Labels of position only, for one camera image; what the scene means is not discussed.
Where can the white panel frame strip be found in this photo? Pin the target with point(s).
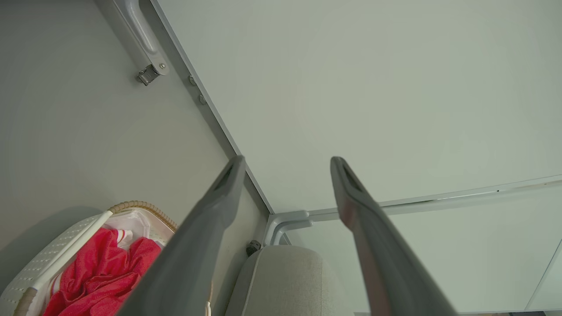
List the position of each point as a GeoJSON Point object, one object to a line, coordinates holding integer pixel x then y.
{"type": "Point", "coordinates": [544, 272]}

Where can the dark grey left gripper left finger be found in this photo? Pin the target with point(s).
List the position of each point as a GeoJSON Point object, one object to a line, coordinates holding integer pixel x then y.
{"type": "Point", "coordinates": [193, 254]}

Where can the silver metal rod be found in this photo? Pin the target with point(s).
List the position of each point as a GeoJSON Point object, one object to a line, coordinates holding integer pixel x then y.
{"type": "Point", "coordinates": [439, 201]}

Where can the grey double corner post bracket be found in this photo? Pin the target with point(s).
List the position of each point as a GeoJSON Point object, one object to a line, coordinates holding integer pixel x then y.
{"type": "Point", "coordinates": [285, 219]}

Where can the round silver screw cap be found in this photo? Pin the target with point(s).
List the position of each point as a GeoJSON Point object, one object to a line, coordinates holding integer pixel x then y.
{"type": "Point", "coordinates": [202, 99]}
{"type": "Point", "coordinates": [192, 80]}

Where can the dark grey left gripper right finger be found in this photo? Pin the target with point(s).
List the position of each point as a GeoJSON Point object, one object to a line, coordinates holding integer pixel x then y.
{"type": "Point", "coordinates": [386, 263]}

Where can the white fabric laundry basket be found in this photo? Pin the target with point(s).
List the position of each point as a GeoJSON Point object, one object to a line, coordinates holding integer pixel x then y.
{"type": "Point", "coordinates": [44, 259]}

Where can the grey table leg frame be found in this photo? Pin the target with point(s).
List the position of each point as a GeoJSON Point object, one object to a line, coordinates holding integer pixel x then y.
{"type": "Point", "coordinates": [140, 30]}

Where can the grey upholstered seat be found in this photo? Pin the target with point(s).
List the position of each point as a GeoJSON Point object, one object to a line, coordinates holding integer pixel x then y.
{"type": "Point", "coordinates": [285, 281]}

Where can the red garment with striped trim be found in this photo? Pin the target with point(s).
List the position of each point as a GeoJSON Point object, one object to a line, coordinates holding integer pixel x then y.
{"type": "Point", "coordinates": [101, 272]}

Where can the small silver metal latch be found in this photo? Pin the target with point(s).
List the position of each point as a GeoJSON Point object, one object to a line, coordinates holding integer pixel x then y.
{"type": "Point", "coordinates": [148, 75]}

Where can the white fabric basket liner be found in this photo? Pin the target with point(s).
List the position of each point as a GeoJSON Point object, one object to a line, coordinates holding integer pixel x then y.
{"type": "Point", "coordinates": [140, 221]}

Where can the grey partition base rail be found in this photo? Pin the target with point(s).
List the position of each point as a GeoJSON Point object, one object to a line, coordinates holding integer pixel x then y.
{"type": "Point", "coordinates": [210, 115]}

